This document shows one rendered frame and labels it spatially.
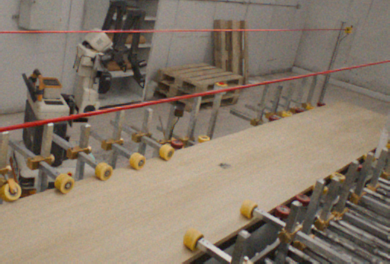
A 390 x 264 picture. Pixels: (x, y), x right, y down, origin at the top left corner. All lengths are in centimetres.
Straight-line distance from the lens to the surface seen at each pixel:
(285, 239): 222
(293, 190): 280
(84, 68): 369
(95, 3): 554
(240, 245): 182
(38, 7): 504
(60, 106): 356
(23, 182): 373
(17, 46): 529
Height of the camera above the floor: 205
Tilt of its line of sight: 17 degrees down
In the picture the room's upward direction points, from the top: 10 degrees clockwise
